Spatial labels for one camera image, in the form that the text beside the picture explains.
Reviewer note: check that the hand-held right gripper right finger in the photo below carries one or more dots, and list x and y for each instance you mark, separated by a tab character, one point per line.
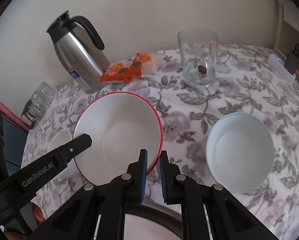
163	177

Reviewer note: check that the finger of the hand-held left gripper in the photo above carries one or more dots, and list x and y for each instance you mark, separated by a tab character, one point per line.
64	152

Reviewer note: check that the person's left hand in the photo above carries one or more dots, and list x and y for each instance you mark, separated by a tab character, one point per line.
39	213

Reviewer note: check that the black charger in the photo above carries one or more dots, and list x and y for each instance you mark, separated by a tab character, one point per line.
293	61

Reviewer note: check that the grey floral tablecloth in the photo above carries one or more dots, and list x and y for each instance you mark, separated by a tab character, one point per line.
189	105

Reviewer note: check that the white square bowl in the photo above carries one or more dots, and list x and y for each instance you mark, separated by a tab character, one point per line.
62	138

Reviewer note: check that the white power strip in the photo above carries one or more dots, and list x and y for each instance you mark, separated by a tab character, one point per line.
280	67

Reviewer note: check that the clear glass mug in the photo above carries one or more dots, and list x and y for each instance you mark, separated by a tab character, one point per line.
197	55

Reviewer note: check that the black rimmed white plate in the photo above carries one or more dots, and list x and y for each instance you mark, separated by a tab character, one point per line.
149	227

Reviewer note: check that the pink board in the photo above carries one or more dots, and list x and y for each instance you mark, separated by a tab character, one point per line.
12	115

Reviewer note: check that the orange snack packet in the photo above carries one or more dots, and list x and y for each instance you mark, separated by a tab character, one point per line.
145	61
114	72

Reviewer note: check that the dark blue panel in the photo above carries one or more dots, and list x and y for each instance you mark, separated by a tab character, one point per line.
13	145

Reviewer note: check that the stainless steel thermos jug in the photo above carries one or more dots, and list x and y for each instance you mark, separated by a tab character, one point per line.
82	57

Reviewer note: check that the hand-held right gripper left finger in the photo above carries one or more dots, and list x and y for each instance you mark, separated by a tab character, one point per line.
144	175

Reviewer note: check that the small pale blue bowl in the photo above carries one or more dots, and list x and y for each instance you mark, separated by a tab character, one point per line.
239	155

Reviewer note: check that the stainless steel basin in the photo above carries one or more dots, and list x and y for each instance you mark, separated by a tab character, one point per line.
164	213

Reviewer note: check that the red date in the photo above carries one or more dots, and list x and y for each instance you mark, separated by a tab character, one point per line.
202	69

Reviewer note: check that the small clear glass cup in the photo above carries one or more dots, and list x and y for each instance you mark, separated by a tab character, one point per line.
40	101
47	89

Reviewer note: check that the red rimmed strawberry print bowl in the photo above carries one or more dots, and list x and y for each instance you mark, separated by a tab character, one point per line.
119	130

